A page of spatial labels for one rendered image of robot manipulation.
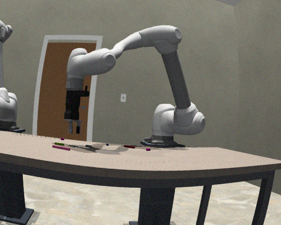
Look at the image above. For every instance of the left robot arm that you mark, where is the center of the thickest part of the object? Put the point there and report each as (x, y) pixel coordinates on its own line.
(168, 120)

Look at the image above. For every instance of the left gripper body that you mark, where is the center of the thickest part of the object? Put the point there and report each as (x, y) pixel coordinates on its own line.
(74, 87)

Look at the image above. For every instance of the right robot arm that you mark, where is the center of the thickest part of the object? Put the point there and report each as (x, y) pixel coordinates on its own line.
(8, 101)

